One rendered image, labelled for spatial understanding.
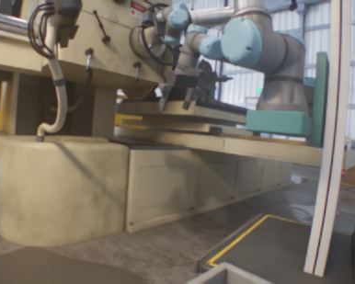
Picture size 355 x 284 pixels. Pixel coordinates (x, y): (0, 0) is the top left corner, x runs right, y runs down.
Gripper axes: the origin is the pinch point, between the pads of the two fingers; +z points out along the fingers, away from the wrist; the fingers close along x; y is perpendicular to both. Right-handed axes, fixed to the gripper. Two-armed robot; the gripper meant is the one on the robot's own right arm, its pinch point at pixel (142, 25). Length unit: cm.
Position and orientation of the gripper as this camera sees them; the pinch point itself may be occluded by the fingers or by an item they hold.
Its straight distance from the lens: 144.3
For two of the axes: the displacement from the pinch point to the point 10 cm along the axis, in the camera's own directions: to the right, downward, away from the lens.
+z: -7.2, -0.9, 6.9
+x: -6.9, 0.0, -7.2
